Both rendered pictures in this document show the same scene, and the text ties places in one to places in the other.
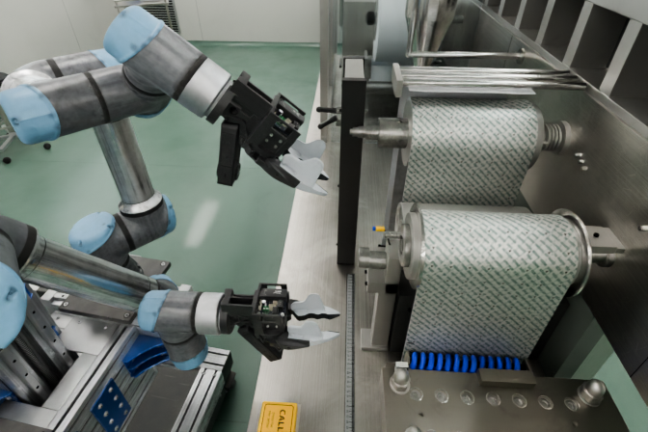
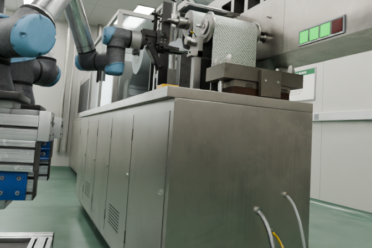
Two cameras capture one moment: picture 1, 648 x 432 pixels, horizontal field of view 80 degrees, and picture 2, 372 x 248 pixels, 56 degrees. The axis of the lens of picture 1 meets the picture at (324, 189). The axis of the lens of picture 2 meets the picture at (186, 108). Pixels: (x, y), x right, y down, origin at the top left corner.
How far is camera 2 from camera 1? 1.52 m
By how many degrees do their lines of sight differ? 48
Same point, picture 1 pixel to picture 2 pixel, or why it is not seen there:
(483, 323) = (236, 53)
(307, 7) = not seen: hidden behind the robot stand
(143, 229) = (47, 67)
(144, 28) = not seen: outside the picture
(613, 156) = (254, 17)
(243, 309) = (151, 31)
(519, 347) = not seen: hidden behind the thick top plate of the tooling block
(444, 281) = (221, 28)
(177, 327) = (124, 34)
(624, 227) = (264, 26)
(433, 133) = (200, 15)
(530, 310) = (249, 47)
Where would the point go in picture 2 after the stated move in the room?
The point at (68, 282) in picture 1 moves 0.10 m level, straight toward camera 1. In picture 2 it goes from (80, 5) to (103, 3)
